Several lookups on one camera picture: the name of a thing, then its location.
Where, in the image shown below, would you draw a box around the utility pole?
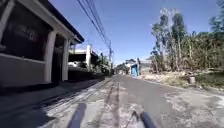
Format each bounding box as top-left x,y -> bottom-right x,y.
108,39 -> 114,76

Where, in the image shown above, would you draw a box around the distant buildings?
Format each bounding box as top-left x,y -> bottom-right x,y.
114,57 -> 153,76

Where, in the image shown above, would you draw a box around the blue structure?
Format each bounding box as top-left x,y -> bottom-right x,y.
130,63 -> 140,78

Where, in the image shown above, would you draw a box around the white concrete building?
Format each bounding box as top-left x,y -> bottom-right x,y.
68,44 -> 99,71

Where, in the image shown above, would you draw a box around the grey asphalt road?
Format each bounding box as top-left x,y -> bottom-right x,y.
0,73 -> 224,128

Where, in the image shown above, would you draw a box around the robot's own part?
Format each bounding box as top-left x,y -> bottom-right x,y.
66,102 -> 88,128
139,111 -> 158,128

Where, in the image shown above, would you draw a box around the dry grass verge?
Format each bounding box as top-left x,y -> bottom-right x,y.
138,69 -> 224,93

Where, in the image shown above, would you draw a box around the row of trees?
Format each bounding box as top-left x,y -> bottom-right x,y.
149,8 -> 224,74

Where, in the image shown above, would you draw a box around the grey stump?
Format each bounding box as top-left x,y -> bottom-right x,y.
188,76 -> 197,85

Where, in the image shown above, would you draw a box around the building with pale columns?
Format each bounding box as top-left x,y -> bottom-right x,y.
0,0 -> 85,89

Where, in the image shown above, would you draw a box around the overhead wires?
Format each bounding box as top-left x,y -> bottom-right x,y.
76,0 -> 114,54

